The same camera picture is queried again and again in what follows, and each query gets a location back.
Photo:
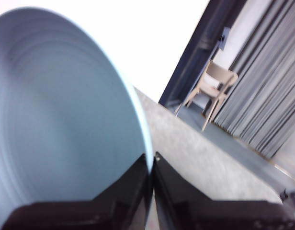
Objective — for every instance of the blue-grey wall box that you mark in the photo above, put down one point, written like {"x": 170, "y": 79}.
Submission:
{"x": 224, "y": 37}

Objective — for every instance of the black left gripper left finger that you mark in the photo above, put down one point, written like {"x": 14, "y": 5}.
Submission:
{"x": 90, "y": 215}

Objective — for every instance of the light blue plate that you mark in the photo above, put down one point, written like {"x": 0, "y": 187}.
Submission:
{"x": 66, "y": 107}

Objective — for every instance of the grey pleated curtain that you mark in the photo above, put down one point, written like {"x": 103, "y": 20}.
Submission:
{"x": 264, "y": 83}

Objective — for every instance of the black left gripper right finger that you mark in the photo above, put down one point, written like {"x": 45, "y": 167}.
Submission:
{"x": 221, "y": 215}

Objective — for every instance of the dark door frame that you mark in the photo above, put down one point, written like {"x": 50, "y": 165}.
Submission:
{"x": 200, "y": 43}

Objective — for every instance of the beige plastic chair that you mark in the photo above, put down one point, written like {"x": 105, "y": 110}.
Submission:
{"x": 220, "y": 79}

